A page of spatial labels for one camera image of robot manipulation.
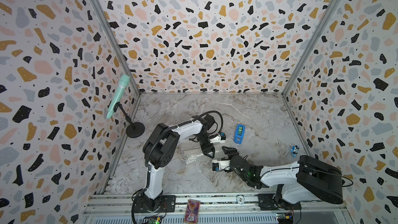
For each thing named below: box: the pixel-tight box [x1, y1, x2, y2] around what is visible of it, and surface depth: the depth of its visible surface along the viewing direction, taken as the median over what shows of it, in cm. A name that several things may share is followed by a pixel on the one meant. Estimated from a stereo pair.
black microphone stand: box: [113, 101, 146, 139], surface depth 99 cm
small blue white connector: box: [290, 145, 300, 158], surface depth 94 cm
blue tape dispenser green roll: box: [233, 123, 246, 145], surface depth 97 cm
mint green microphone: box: [106, 74, 131, 120], surface depth 78 cm
